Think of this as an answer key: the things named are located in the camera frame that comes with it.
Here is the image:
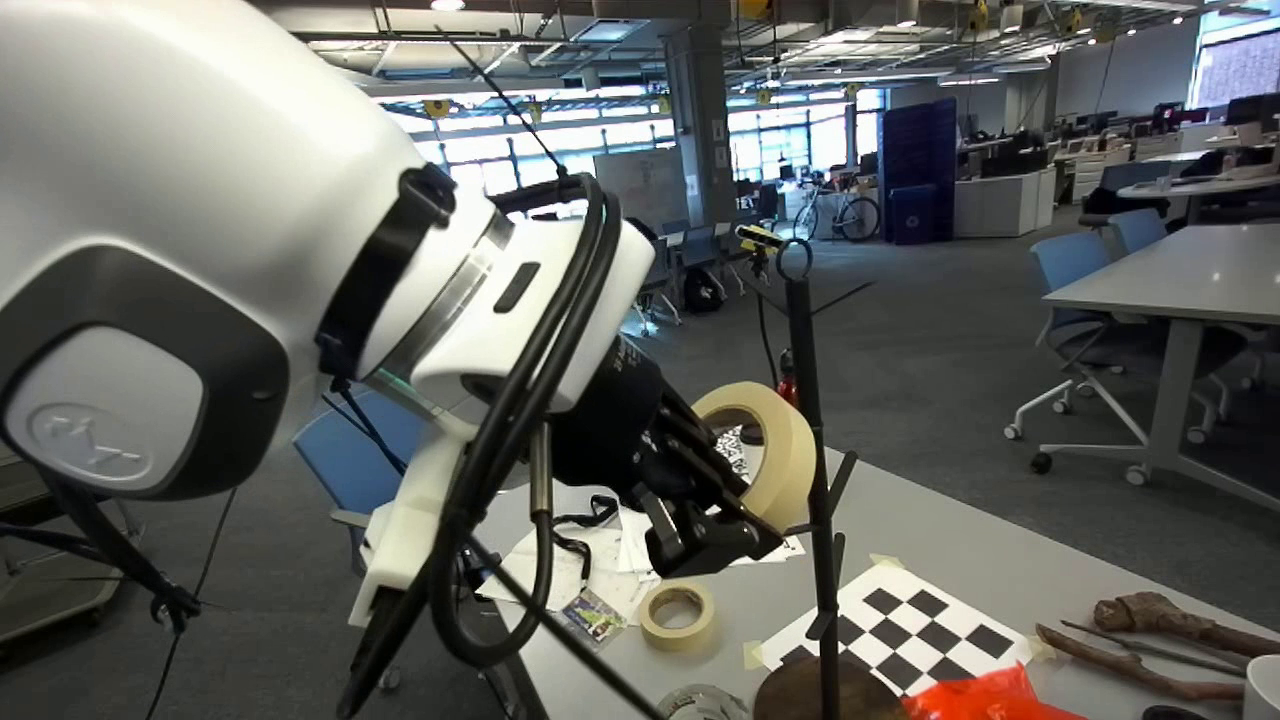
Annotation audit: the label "blue padded chair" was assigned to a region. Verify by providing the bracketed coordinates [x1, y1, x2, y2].
[287, 383, 446, 520]

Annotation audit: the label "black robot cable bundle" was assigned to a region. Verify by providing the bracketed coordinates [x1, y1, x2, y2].
[331, 173, 632, 720]

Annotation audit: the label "grey duct tape roll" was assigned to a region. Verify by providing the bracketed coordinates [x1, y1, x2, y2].
[657, 680, 753, 720]

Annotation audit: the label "white paper sheets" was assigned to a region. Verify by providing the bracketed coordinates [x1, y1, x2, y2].
[478, 477, 811, 630]

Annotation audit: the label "black bag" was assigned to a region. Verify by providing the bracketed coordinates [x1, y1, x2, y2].
[675, 261, 731, 319]

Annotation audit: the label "blue cabinet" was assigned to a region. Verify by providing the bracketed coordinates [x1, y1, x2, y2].
[875, 94, 963, 247]

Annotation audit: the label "white mug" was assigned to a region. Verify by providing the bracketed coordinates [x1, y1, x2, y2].
[1240, 646, 1280, 720]

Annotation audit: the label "white plastic mount bracket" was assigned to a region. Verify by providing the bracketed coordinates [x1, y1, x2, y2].
[349, 420, 488, 630]

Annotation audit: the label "grey office table white legs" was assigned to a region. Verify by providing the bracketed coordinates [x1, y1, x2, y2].
[1042, 215, 1280, 520]

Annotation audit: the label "small colourful card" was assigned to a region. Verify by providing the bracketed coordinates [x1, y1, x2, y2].
[560, 589, 629, 646]

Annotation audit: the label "blue office chair white base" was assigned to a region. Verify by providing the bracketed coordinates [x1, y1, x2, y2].
[999, 226, 1157, 483]

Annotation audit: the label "white low cabinet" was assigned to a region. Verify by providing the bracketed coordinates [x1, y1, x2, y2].
[948, 164, 1063, 243]

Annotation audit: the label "long brown wooden branch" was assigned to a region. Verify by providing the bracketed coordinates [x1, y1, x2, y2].
[1031, 621, 1254, 707]

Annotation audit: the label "black pole wooden base holder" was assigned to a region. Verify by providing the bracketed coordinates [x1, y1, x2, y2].
[749, 234, 911, 720]

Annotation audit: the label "beige masking tape roll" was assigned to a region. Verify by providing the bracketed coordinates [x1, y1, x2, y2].
[636, 581, 724, 658]
[687, 378, 820, 540]

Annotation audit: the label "orange plastic bag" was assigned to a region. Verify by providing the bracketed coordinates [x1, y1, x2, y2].
[902, 658, 1089, 720]

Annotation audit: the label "parked bicycle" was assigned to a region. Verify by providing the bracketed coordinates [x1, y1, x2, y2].
[797, 177, 887, 247]

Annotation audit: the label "black camera on thin stand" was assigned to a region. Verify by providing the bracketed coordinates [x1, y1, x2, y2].
[731, 218, 805, 405]

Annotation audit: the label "black white checkerboard sheet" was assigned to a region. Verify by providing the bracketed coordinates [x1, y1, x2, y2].
[755, 557, 1042, 707]

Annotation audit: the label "thick brown wooden branch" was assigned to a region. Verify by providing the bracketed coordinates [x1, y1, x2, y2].
[1089, 589, 1280, 658]

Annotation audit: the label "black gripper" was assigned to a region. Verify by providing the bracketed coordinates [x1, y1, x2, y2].
[547, 340, 787, 581]

